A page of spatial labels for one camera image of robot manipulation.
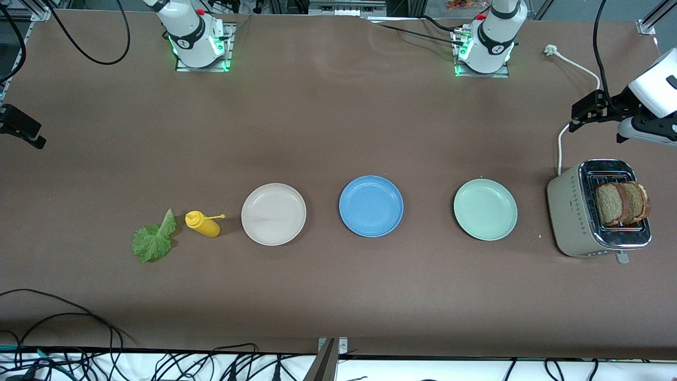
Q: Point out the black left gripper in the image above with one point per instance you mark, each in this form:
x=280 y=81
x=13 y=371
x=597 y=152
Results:
x=618 y=105

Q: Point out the brown bread slice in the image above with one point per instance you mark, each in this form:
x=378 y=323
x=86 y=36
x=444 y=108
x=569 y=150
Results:
x=640 y=201
x=608 y=203

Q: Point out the green lettuce leaf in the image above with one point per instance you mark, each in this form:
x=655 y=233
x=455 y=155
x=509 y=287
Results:
x=153 y=243

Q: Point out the yellow mustard squeeze bottle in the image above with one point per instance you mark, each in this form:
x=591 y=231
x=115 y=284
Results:
x=203 y=225

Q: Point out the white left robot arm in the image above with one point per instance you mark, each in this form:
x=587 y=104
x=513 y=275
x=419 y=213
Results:
x=492 y=37

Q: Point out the pale green plate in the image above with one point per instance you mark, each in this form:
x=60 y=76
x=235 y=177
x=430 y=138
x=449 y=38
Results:
x=485 y=209

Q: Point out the blue plate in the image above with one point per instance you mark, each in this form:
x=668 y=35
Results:
x=370 y=206

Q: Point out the beige plate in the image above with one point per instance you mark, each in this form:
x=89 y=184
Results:
x=273 y=214

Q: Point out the beige chrome toaster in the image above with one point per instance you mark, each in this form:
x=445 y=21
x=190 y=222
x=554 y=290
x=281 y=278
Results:
x=568 y=211

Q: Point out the grey metal box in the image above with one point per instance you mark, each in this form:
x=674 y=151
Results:
x=344 y=8

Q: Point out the black left camera bracket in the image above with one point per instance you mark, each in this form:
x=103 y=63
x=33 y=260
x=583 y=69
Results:
x=656 y=126

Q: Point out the aluminium frame corner profile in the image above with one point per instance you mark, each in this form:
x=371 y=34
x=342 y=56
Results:
x=37 y=13
x=646 y=26

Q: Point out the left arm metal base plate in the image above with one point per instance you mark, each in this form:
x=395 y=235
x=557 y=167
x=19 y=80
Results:
x=481 y=75

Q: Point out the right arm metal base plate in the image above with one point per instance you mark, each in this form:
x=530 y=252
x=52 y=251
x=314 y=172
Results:
x=203 y=69

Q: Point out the aluminium table edge bracket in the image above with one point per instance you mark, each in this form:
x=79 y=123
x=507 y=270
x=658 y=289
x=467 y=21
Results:
x=325 y=365

